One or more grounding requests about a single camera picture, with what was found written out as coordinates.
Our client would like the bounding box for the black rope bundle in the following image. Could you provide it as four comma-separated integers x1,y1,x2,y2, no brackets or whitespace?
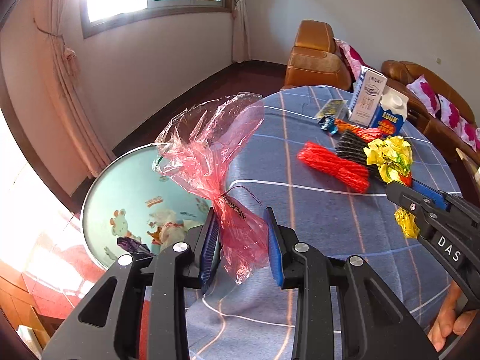
335,130,380,179

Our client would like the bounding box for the purple wrapper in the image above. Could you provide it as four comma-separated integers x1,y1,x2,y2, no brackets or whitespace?
117,237,157,259

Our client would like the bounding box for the large pink floral pillow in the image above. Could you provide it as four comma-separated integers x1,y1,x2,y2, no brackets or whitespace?
334,38,367,91

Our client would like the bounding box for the orange red wrapper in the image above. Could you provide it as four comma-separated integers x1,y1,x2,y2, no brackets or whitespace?
334,118,382,140

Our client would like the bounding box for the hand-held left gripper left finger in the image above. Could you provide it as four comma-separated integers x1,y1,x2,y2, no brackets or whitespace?
41,206,222,360

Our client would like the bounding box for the yellow wrapper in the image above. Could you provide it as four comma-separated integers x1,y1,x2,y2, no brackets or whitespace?
363,137,421,239

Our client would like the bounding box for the brown leather armchair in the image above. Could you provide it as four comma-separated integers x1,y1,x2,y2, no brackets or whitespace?
282,20,353,90

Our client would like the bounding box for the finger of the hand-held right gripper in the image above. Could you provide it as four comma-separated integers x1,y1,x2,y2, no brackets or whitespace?
410,179,452,211
385,182,433,238

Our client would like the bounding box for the pale hanging curtain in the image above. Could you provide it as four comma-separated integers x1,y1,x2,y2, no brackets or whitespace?
229,0,251,64

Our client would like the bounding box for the blue candy wrapper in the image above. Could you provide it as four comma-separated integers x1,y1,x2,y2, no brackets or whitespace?
319,117,340,135

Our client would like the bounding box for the wooden coffee table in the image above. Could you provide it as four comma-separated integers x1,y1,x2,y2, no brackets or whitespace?
455,148,480,181

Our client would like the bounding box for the red rope bundle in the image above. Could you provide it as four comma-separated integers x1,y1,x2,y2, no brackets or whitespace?
297,141,371,194

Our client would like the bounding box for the tall white milk carton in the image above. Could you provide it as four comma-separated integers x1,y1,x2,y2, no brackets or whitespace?
349,65,389,127

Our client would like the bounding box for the blue and white carton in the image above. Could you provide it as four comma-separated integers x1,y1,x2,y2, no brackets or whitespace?
369,85,410,138

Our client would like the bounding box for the pink transparent plastic bag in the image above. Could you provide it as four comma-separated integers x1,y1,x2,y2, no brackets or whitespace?
154,92,271,286

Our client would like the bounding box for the white plastic bag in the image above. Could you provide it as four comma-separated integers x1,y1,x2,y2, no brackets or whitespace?
149,209,189,249

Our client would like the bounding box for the shiny printed snack packet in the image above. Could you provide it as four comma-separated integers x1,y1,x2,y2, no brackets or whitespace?
314,99,349,121

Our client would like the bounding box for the person's right hand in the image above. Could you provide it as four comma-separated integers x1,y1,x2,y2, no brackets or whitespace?
427,284,480,355

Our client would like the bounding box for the pink tied curtain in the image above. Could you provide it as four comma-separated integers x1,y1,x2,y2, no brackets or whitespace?
32,14,114,178

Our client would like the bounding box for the brown leather sofa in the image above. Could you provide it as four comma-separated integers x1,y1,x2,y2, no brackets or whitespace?
382,60,480,166

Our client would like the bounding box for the blue checked tablecloth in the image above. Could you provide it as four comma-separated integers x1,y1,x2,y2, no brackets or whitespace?
184,85,466,360

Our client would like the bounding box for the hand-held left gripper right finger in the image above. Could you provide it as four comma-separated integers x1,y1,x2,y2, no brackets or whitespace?
262,206,439,360

